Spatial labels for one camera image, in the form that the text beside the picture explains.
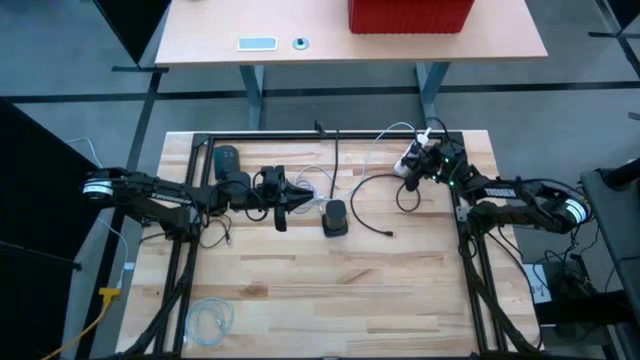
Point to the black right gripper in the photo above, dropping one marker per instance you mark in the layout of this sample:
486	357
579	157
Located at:
445	162

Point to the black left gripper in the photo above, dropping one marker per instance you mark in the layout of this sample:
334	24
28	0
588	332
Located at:
277	190

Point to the white power strip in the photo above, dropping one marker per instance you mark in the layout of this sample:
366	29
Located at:
400	169

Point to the black tower power strip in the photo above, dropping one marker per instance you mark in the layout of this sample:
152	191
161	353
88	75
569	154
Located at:
335	215

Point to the black charger block with label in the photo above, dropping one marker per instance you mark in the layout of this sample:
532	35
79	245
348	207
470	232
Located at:
226	160

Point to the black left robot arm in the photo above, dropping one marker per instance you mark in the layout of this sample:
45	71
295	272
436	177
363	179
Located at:
150	192

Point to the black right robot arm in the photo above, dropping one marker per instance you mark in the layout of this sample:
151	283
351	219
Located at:
525	200

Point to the light wooden desk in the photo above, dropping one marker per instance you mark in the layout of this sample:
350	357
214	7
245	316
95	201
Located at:
325	50

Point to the red storage box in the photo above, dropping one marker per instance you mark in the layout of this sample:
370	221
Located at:
410	15

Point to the round desk grommet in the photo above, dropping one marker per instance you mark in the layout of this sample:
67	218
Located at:
300	43

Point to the pale rectangular phone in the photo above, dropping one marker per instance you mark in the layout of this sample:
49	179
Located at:
257	44

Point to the white paper sheet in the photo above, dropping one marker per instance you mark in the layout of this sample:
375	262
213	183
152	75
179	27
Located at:
539	285

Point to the black equipment box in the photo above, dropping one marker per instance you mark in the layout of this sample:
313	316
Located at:
575	300

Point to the dark grey cart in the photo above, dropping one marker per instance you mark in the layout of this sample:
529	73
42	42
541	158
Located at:
620	225

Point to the black stand rod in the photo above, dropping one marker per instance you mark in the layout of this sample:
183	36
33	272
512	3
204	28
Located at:
76	265

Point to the black partition curtain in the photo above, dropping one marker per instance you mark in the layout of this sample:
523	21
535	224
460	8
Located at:
625	12
130	25

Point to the black backdrop curtain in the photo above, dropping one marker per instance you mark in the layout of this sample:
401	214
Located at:
35	200

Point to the black aluminium table frame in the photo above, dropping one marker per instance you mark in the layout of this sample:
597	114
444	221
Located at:
280	135

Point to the black diagonal frame strut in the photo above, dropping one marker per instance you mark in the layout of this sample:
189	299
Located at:
150	330
506	327

